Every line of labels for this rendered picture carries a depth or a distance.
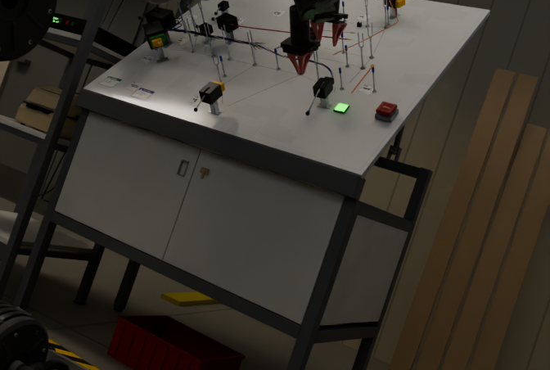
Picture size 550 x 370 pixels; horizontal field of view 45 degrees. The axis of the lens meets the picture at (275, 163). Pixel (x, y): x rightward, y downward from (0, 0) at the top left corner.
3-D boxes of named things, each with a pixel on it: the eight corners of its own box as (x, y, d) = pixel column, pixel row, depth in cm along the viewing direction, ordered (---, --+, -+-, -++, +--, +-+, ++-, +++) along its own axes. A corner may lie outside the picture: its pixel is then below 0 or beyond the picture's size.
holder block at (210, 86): (193, 125, 220) (187, 101, 214) (215, 105, 227) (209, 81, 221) (204, 128, 218) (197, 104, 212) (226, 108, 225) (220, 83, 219)
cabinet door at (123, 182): (161, 259, 220) (200, 148, 222) (53, 209, 248) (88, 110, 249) (164, 260, 222) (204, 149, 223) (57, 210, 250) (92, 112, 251)
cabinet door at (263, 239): (299, 324, 192) (343, 196, 194) (160, 260, 220) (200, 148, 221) (303, 324, 195) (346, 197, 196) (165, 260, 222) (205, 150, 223)
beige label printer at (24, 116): (48, 134, 256) (65, 87, 257) (11, 121, 266) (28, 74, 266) (100, 150, 283) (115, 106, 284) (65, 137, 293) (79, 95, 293)
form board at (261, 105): (84, 92, 250) (83, 87, 249) (241, -25, 310) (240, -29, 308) (362, 179, 191) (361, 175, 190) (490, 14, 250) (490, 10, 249)
